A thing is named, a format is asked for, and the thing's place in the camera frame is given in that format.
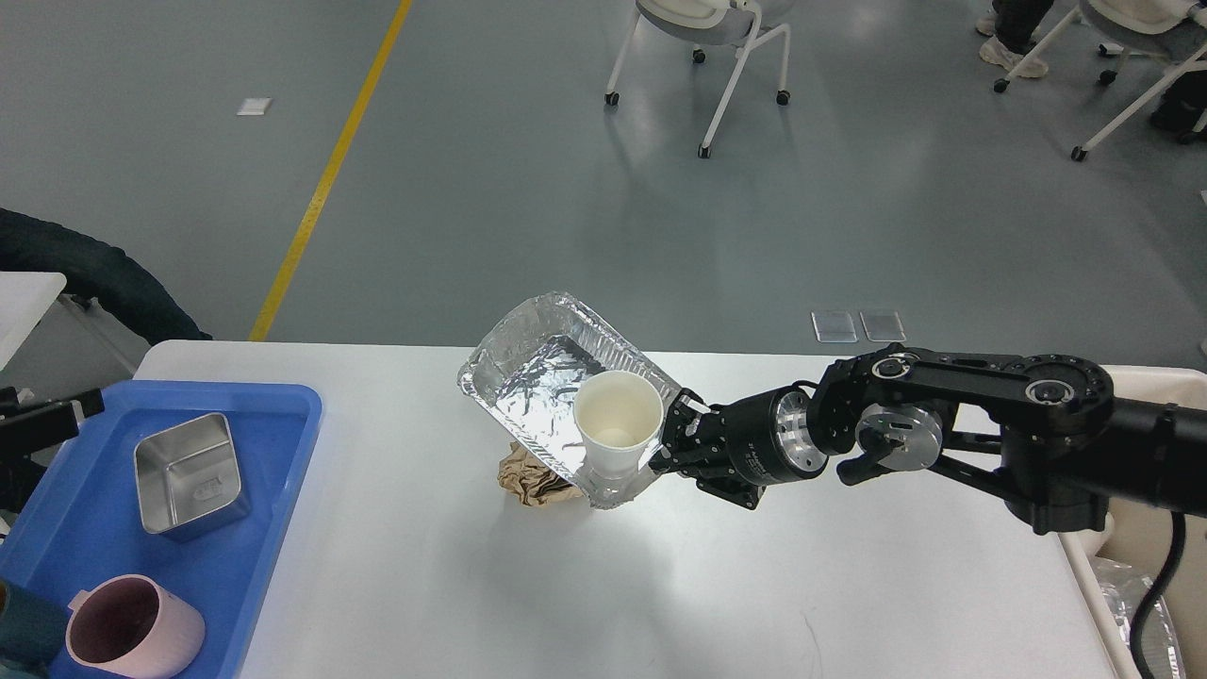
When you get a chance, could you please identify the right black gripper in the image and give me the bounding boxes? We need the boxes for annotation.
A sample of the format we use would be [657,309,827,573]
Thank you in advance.
[648,387,828,510]

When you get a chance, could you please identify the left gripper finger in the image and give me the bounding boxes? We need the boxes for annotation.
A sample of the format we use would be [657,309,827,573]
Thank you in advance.
[1,387,105,453]

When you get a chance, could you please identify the white paper cup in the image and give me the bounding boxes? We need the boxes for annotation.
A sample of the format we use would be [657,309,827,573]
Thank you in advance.
[572,371,665,480]

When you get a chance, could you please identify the square steel container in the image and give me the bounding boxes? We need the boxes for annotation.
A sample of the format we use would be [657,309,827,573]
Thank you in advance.
[133,412,253,542]

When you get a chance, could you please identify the brown paper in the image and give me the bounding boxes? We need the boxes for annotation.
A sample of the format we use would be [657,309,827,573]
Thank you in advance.
[497,441,585,507]

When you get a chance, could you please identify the aluminium foil tray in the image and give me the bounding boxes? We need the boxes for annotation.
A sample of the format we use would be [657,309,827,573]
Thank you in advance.
[457,291,681,510]

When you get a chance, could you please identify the pink mug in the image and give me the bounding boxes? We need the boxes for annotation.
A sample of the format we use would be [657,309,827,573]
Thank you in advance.
[64,574,206,678]

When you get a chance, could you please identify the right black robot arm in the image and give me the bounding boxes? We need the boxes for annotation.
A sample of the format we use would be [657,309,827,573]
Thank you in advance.
[651,343,1206,535]

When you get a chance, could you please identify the blue plastic tray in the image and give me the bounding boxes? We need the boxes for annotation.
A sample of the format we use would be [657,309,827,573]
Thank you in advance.
[1,381,321,678]

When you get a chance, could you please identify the small white side table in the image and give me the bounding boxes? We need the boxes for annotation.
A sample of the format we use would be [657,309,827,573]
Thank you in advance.
[1,271,66,369]

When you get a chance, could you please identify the beige plastic bin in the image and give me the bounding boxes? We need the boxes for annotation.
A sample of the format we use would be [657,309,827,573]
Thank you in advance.
[1060,365,1206,678]

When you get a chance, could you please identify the white chair centre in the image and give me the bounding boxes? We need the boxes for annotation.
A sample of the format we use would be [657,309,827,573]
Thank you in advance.
[604,1,794,159]

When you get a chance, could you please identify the white chair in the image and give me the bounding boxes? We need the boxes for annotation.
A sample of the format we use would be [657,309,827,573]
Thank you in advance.
[993,1,1206,162]
[604,1,794,159]

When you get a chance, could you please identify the seated person feet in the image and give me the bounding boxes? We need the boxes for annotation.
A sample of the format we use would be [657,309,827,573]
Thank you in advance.
[974,1,1055,72]

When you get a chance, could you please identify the white chair right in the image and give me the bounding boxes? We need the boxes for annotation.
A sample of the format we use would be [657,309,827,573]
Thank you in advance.
[993,1,1206,162]

